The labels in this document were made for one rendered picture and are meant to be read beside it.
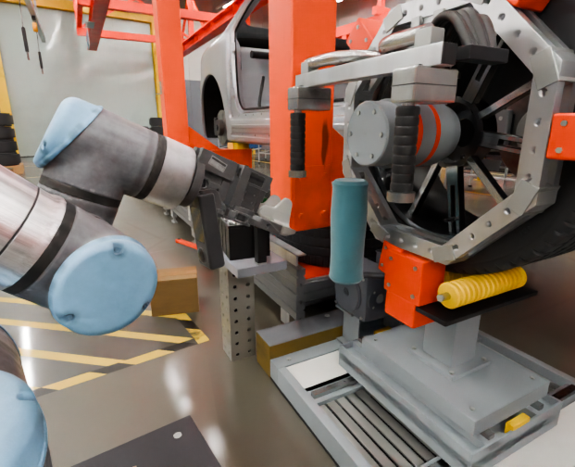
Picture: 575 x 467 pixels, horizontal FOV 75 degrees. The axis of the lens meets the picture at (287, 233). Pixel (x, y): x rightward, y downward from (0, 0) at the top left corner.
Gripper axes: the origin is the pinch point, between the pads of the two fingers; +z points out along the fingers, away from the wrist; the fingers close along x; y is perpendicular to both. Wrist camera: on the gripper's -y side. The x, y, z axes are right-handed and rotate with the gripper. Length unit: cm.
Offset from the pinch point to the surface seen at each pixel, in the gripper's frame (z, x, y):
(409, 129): 5.1, -12.8, 21.5
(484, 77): 30, -4, 45
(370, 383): 60, 15, -34
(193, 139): 59, 242, 36
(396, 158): 6.3, -11.4, 17.1
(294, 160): 10.3, 21.6, 15.9
